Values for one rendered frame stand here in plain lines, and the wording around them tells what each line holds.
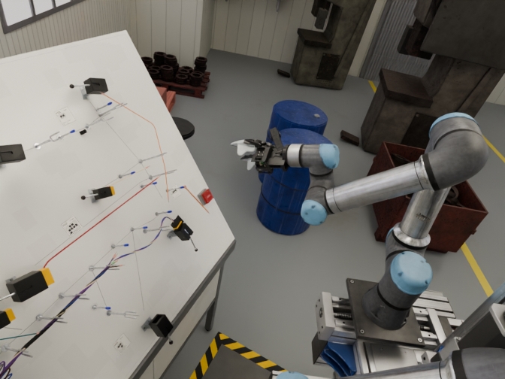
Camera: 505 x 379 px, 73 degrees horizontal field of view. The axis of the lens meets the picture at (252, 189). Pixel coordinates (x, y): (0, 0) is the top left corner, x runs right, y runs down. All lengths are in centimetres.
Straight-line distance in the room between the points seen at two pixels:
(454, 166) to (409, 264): 36
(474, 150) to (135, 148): 108
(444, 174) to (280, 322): 183
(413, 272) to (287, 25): 615
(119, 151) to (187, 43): 458
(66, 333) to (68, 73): 81
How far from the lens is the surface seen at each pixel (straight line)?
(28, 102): 123
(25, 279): 103
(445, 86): 443
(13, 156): 107
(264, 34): 699
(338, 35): 604
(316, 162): 107
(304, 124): 308
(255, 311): 253
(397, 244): 122
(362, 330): 123
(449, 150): 93
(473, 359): 59
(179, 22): 577
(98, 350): 127
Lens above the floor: 212
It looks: 38 degrees down
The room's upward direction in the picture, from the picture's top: 12 degrees clockwise
